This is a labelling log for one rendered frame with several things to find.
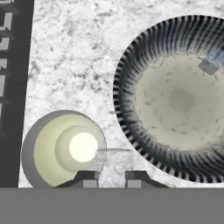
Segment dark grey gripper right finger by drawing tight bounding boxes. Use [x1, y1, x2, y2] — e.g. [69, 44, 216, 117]
[125, 170, 170, 189]

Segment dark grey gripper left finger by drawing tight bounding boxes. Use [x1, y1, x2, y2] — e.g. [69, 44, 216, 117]
[53, 170, 100, 189]

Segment black striped ice bowl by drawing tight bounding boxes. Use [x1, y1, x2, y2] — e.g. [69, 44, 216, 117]
[112, 15, 224, 184]

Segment clear ice cube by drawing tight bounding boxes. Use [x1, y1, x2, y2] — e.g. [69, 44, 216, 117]
[198, 45, 224, 76]

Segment dark cabinet front with drawers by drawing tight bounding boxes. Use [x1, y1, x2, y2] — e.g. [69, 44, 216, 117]
[0, 0, 35, 188]

